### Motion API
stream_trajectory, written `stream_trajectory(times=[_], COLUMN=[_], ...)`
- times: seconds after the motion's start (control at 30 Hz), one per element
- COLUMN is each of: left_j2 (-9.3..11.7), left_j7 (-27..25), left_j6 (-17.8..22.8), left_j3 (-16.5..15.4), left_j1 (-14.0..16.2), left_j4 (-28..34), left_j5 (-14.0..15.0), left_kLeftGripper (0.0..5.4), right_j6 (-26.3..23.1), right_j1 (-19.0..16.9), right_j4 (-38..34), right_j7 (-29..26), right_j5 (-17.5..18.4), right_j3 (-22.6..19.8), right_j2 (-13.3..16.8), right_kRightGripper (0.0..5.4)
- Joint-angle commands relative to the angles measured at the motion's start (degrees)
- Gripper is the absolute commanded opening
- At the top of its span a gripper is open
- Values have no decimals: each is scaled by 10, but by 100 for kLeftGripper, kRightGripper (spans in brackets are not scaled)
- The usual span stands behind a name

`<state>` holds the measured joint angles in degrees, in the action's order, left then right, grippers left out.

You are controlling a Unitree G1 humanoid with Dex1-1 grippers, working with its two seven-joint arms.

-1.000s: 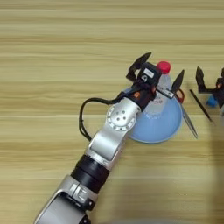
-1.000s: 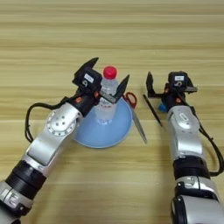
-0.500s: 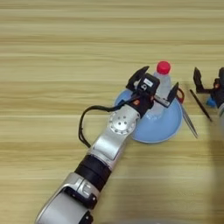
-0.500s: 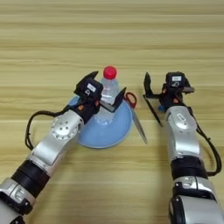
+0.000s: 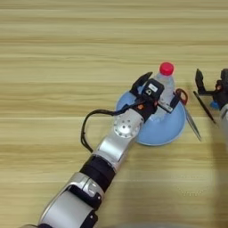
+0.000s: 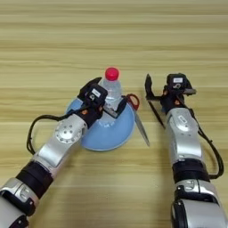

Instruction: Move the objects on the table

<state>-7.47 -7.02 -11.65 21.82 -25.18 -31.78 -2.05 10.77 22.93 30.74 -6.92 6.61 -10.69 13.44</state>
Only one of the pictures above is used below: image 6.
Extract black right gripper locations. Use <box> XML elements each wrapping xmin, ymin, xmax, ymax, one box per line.
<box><xmin>143</xmin><ymin>73</ymin><xmax>198</xmax><ymax>116</ymax></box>

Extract gripper small black box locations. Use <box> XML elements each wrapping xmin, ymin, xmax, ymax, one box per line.
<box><xmin>166</xmin><ymin>72</ymin><xmax>189</xmax><ymax>90</ymax></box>
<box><xmin>84</xmin><ymin>84</ymin><xmax>109</xmax><ymax>110</ymax></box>

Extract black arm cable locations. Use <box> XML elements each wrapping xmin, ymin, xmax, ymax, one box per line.
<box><xmin>25</xmin><ymin>113</ymin><xmax>85</xmax><ymax>156</ymax></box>
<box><xmin>189</xmin><ymin>109</ymin><xmax>224</xmax><ymax>180</ymax></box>

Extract left gripper small black box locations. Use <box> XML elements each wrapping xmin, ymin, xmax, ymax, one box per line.
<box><xmin>84</xmin><ymin>84</ymin><xmax>109</xmax><ymax>110</ymax></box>

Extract light blue round plate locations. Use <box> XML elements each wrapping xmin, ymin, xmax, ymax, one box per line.
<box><xmin>65</xmin><ymin>97</ymin><xmax>136</xmax><ymax>152</ymax></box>

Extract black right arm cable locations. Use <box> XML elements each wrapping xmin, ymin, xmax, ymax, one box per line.
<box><xmin>189</xmin><ymin>109</ymin><xmax>224</xmax><ymax>180</ymax></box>

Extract right gripper small black box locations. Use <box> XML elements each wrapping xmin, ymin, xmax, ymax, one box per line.
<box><xmin>166</xmin><ymin>72</ymin><xmax>189</xmax><ymax>90</ymax></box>

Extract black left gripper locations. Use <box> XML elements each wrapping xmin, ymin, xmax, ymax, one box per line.
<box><xmin>76</xmin><ymin>77</ymin><xmax>129</xmax><ymax>129</ymax></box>

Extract red-handled scissors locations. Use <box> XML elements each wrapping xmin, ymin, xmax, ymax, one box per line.
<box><xmin>124</xmin><ymin>93</ymin><xmax>151</xmax><ymax>148</ymax></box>

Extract clear bottle with red cap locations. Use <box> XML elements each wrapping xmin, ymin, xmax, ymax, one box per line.
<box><xmin>99</xmin><ymin>66</ymin><xmax>124</xmax><ymax>113</ymax></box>

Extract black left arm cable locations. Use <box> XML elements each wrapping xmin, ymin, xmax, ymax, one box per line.
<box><xmin>25</xmin><ymin>113</ymin><xmax>85</xmax><ymax>156</ymax></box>

